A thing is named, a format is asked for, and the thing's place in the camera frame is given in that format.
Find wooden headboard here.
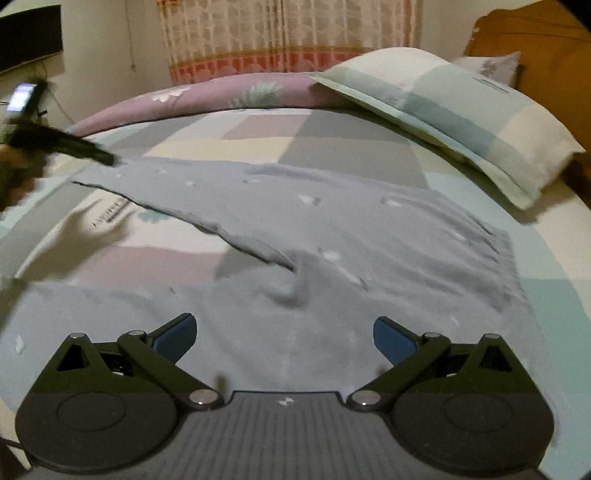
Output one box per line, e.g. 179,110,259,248
464,0,591,201

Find white floral pillow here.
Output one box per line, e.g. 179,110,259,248
451,51,523,88

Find black wall cables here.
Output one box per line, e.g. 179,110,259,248
28,62,77,125

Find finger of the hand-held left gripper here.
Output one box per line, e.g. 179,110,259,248
13,120,116,168

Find checked green pillow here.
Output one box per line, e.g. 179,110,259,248
308,46,586,212

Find patterned orange curtain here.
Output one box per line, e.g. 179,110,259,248
157,0,422,86

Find grey printed pants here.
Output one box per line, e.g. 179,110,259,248
0,156,561,444

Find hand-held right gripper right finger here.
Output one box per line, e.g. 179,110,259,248
346,316,533,411

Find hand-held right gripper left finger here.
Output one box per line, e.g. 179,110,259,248
48,313,222,411

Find purple floral quilt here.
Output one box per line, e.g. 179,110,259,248
71,71,361,137

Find black wall television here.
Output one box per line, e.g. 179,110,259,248
0,4,64,75

